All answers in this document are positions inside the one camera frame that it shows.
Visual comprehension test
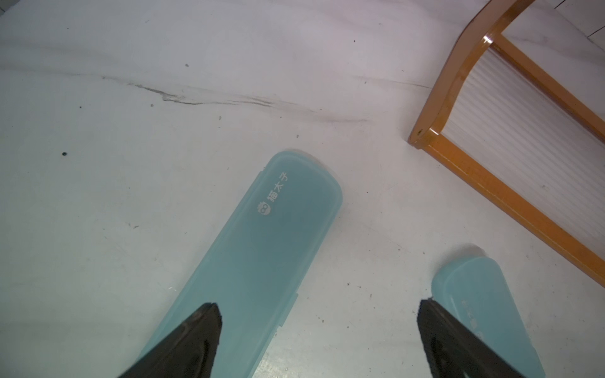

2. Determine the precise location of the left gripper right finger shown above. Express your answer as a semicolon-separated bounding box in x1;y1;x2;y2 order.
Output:
417;299;521;378

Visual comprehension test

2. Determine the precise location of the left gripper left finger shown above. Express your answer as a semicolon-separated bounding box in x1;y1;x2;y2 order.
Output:
121;302;222;378

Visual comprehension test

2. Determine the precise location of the teal pencil case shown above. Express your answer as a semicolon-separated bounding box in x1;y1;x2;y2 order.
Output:
431;256;546;377
146;151;343;377

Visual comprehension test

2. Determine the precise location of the orange wooden three-tier shelf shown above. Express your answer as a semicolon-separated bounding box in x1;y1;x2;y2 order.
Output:
408;1;604;283

